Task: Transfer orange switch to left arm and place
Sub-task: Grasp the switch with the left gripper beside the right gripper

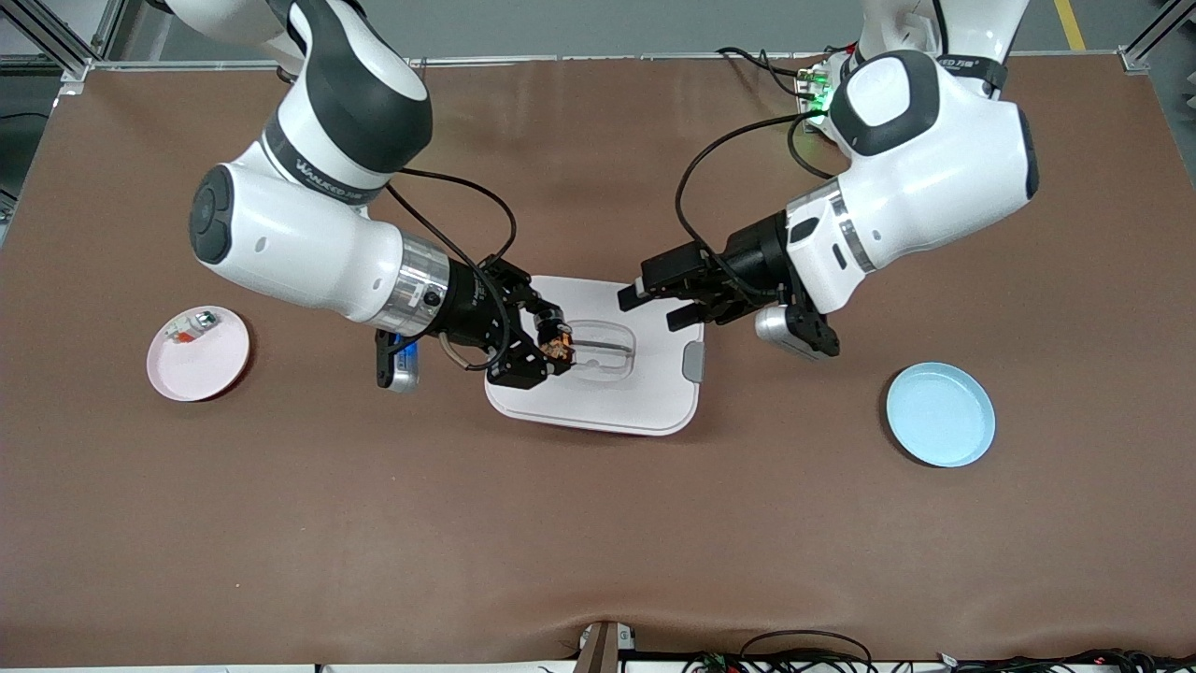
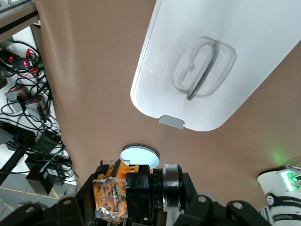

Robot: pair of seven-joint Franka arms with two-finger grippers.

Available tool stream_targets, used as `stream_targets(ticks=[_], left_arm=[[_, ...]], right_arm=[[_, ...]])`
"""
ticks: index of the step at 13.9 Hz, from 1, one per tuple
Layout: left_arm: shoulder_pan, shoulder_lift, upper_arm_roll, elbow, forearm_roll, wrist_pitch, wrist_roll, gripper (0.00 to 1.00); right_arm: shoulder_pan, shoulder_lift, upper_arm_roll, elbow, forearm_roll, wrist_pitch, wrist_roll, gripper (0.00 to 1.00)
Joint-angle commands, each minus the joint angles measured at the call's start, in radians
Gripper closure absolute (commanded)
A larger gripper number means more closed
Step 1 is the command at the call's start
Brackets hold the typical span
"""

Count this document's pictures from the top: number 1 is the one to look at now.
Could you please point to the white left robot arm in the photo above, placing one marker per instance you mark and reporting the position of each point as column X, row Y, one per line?
column 934, row 178

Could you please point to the pink round plate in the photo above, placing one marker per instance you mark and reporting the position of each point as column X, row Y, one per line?
column 201, row 374

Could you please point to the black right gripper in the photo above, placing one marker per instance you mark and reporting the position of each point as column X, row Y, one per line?
column 466, row 305

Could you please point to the brown camera mount bracket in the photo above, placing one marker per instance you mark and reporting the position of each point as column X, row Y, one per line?
column 603, row 650

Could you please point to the white lidded storage box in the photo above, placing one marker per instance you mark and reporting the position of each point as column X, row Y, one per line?
column 635, row 402

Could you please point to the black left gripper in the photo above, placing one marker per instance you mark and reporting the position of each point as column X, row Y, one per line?
column 753, row 253

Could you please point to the light blue round plate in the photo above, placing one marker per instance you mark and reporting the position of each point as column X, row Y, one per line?
column 939, row 416

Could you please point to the brown table mat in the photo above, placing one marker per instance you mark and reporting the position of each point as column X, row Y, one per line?
column 374, row 514

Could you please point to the aluminium frame profile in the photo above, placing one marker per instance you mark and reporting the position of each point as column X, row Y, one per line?
column 1135, row 58
column 70, row 64

